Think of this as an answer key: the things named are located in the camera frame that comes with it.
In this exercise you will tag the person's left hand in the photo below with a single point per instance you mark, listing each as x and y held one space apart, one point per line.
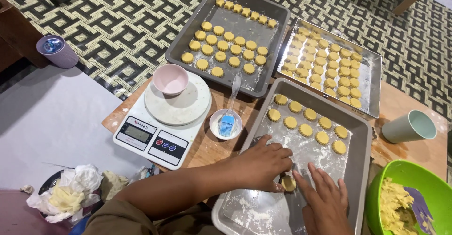
261 166

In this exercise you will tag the person's right hand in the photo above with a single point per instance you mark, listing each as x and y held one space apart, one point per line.
325 210

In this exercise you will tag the single fluted dough piece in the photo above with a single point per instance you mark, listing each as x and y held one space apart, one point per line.
289 184

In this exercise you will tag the grey nonstick baking tray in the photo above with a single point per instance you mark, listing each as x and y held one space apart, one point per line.
317 164
243 26

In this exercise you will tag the blue silicone pastry brush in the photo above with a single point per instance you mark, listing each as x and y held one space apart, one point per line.
227 124

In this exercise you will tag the batch of round raw cookies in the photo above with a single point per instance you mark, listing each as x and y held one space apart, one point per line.
222 46
305 130
323 71

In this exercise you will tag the small white bowl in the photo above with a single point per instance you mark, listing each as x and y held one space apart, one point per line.
216 124

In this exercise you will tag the yellow dough mass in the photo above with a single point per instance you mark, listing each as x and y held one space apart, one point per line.
395 203

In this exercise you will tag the purple spatula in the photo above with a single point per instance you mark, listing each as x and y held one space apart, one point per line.
420 206

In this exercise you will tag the white digital kitchen scale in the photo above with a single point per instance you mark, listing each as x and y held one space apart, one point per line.
166 132

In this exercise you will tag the mint green cup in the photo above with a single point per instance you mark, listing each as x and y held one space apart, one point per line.
402 129

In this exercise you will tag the green plastic mixing bowl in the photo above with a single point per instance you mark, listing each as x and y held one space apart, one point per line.
434 182

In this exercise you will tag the pink plastic bowl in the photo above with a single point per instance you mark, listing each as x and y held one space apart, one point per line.
170 79

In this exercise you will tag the person's olive clothing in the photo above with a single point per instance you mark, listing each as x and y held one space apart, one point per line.
141 222

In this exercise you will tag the shiny steel baking tray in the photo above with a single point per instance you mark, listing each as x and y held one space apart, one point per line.
369 72

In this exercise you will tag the pale dough lump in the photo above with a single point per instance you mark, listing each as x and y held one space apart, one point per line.
113 184

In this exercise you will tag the row of star-shaped raw cookies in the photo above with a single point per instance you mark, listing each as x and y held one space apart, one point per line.
246 12

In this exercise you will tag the heap of crumpled white wrappers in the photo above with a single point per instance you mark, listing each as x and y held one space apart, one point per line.
70 192

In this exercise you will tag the patterned woven floor mat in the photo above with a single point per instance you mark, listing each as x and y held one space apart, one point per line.
123 26

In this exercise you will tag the white plastic sheet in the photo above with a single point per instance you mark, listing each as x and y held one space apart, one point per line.
53 122

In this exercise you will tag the purple textured tumbler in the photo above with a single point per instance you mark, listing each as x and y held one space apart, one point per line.
58 53

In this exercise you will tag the maroon fabric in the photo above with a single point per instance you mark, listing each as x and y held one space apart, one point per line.
21 213

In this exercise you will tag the brown wooden furniture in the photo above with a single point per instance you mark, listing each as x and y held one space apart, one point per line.
17 34

